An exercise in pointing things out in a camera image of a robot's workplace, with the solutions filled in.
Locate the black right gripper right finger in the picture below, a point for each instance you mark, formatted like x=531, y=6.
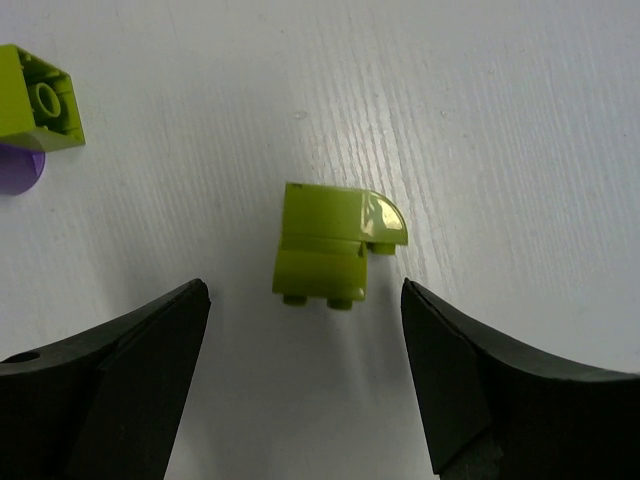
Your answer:
x=493, y=407

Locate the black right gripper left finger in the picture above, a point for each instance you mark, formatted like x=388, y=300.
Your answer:
x=105, y=403

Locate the lime green lego brick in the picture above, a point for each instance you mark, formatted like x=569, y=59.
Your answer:
x=326, y=234

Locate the purple lego with lime top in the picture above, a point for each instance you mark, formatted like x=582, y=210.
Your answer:
x=20, y=169

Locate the lime square lego brick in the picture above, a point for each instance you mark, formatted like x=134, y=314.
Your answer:
x=39, y=111

